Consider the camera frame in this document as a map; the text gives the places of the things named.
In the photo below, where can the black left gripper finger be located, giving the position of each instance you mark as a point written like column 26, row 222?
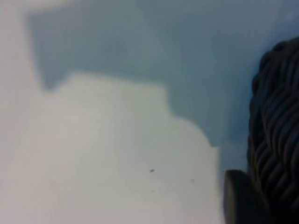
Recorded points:
column 243, row 200

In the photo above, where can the dark brown woven basket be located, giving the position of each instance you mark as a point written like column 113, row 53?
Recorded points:
column 278, row 121

